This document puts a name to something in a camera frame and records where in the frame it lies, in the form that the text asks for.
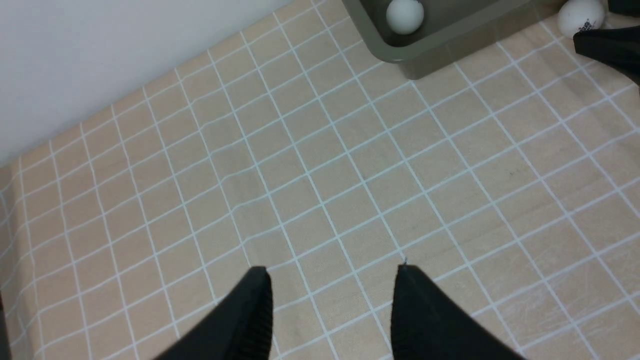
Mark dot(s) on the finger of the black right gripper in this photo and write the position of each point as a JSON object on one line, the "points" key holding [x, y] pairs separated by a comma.
{"points": [[629, 8], [617, 48]]}

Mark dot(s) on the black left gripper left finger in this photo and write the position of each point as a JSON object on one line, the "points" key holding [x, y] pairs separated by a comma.
{"points": [[240, 327]]}

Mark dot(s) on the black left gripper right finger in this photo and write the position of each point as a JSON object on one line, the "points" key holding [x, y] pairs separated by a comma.
{"points": [[426, 324]]}

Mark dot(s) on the white ball with logo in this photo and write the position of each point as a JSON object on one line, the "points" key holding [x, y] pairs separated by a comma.
{"points": [[580, 15]]}

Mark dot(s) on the peach checkered tablecloth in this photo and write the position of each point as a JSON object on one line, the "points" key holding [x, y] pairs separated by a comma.
{"points": [[511, 177]]}

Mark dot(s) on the olive green plastic bin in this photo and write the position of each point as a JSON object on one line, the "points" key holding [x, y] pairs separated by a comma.
{"points": [[451, 30]]}

